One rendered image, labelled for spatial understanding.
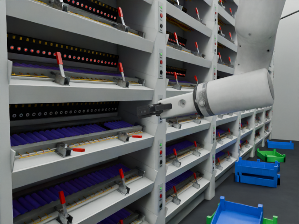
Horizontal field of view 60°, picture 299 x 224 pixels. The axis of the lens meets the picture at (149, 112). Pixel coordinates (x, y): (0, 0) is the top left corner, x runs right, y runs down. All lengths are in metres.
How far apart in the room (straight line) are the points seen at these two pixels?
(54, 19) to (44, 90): 0.18
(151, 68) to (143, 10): 0.24
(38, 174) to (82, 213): 0.22
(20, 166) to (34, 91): 0.18
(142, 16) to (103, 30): 0.33
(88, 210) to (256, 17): 0.70
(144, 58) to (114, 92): 0.29
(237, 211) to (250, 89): 0.96
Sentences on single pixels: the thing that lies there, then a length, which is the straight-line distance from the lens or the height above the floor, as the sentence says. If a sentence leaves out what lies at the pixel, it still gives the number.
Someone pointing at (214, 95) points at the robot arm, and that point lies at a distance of 0.60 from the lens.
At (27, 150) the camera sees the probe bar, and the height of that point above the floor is 0.55.
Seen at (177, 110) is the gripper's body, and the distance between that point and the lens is 0.63.
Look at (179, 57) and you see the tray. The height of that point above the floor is 0.88.
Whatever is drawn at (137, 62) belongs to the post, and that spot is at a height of 0.83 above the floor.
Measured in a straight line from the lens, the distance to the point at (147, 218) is 1.21.
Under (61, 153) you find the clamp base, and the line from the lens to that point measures 0.75.
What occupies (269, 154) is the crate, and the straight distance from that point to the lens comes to 3.31.
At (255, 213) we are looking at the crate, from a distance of 1.44.
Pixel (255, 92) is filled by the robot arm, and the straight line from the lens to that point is 0.58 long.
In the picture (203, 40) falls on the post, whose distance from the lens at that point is 1.77.
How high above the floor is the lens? 0.69
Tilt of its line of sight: 4 degrees down
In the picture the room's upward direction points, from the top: straight up
